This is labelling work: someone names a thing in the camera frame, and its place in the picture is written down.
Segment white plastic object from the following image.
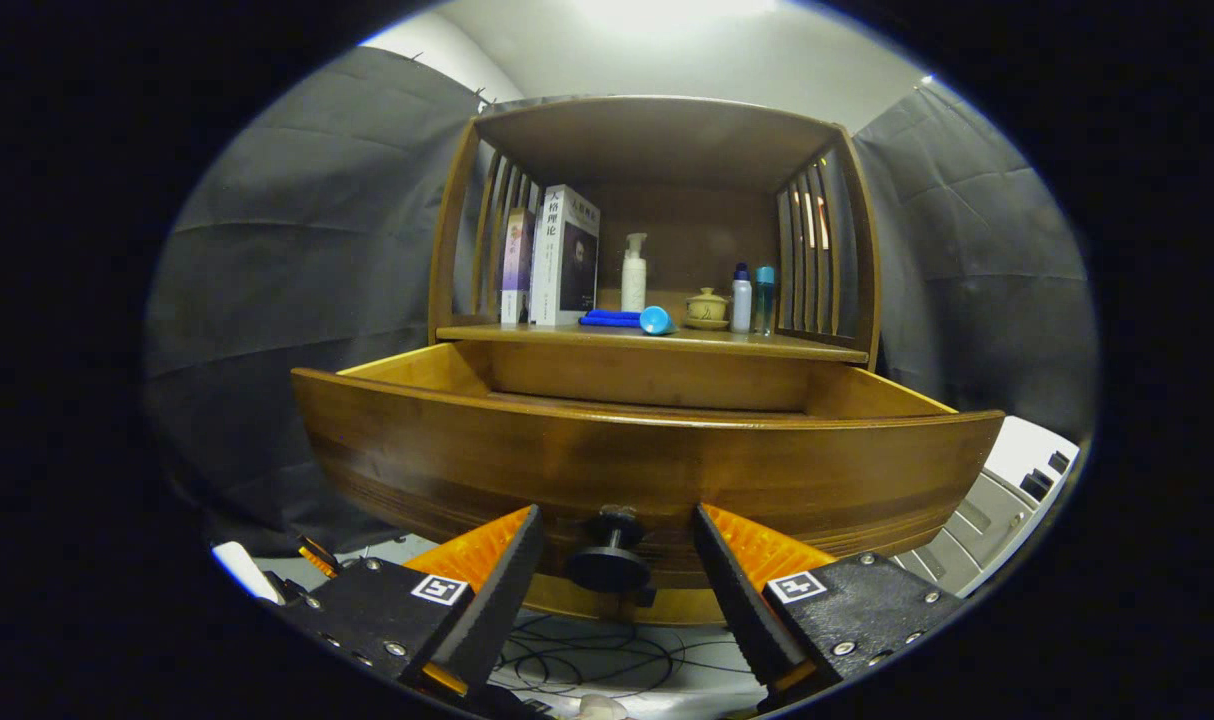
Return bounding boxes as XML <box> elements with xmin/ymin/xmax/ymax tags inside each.
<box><xmin>212</xmin><ymin>541</ymin><xmax>283</xmax><ymax>604</ymax></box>

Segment ceiling light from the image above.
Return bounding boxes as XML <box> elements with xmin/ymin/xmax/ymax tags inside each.
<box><xmin>577</xmin><ymin>0</ymin><xmax>778</xmax><ymax>31</ymax></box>

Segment white portrait book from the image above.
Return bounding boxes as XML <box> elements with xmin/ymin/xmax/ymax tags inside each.
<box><xmin>529</xmin><ymin>184</ymin><xmax>601</xmax><ymax>327</ymax></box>

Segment brown wooden countertop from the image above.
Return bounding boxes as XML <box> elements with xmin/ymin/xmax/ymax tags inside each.
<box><xmin>435</xmin><ymin>320</ymin><xmax>870</xmax><ymax>365</ymax></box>

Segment yellow lidded teacup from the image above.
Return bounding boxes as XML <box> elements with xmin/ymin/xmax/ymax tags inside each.
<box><xmin>685</xmin><ymin>287</ymin><xmax>731</xmax><ymax>331</ymax></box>

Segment black drawer knob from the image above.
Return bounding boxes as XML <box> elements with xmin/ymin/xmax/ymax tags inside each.
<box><xmin>565</xmin><ymin>505</ymin><xmax>656</xmax><ymax>593</ymax></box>

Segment white pump bottle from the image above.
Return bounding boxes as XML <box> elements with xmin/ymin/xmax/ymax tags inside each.
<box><xmin>621</xmin><ymin>233</ymin><xmax>649</xmax><ymax>313</ymax></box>

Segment orange black tool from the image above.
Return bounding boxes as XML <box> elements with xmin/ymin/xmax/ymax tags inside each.
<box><xmin>297</xmin><ymin>535</ymin><xmax>343</xmax><ymax>581</ymax></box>

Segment brown wooden drawer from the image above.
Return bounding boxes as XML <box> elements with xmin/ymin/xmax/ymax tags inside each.
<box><xmin>290</xmin><ymin>340</ymin><xmax>1006</xmax><ymax>626</ymax></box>

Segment grey white storage box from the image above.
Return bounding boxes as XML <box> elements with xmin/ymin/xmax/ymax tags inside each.
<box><xmin>892</xmin><ymin>415</ymin><xmax>1080</xmax><ymax>599</ymax></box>

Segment brown wooden cabinet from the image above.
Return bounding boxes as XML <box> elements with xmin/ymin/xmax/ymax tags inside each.
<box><xmin>427</xmin><ymin>95</ymin><xmax>883</xmax><ymax>373</ymax></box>

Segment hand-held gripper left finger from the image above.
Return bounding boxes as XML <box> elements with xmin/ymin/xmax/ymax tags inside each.
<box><xmin>267</xmin><ymin>504</ymin><xmax>545</xmax><ymax>701</ymax></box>

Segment purple book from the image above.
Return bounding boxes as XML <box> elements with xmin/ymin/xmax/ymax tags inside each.
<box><xmin>500</xmin><ymin>207</ymin><xmax>538</xmax><ymax>325</ymax></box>

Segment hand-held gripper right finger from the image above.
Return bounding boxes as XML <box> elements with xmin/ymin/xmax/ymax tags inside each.
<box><xmin>692</xmin><ymin>503</ymin><xmax>968</xmax><ymax>709</ymax></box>

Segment black floor cables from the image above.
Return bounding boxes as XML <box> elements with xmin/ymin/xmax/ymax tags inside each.
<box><xmin>487</xmin><ymin>612</ymin><xmax>758</xmax><ymax>701</ymax></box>

